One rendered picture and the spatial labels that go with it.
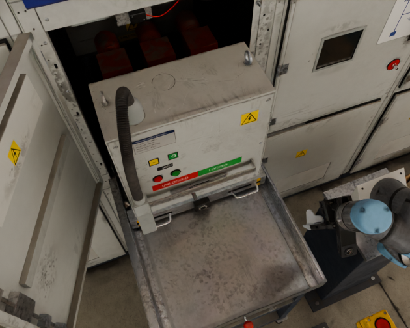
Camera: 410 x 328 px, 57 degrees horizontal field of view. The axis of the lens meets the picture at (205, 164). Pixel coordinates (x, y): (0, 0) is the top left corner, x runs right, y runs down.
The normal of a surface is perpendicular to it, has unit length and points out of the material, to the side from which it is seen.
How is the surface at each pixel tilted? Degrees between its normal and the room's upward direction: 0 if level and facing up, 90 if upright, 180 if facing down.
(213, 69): 0
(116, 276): 0
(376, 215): 25
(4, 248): 90
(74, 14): 90
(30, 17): 90
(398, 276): 0
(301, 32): 90
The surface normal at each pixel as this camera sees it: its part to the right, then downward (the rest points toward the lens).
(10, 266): 1.00, 0.02
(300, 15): 0.36, 0.79
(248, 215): -0.01, -0.53
